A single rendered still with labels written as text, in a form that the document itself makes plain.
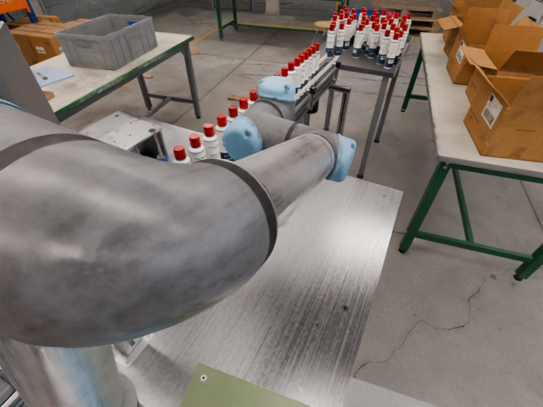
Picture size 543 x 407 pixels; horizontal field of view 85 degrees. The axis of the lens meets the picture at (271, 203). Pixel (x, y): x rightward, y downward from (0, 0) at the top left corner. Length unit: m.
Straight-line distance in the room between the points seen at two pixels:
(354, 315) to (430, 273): 1.31
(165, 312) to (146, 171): 0.07
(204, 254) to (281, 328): 0.66
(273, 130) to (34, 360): 0.40
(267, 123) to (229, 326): 0.52
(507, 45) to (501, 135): 0.80
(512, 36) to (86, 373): 2.35
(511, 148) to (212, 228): 1.63
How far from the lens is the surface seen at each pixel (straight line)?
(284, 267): 0.90
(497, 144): 1.69
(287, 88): 0.59
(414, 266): 2.11
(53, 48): 4.45
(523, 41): 2.37
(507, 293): 2.27
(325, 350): 0.80
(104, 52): 2.53
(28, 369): 0.35
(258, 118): 0.52
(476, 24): 2.72
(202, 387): 0.74
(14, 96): 0.46
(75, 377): 0.37
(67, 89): 2.39
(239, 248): 0.18
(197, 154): 0.99
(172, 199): 0.16
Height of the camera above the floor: 1.58
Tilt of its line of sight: 44 degrees down
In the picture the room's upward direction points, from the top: straight up
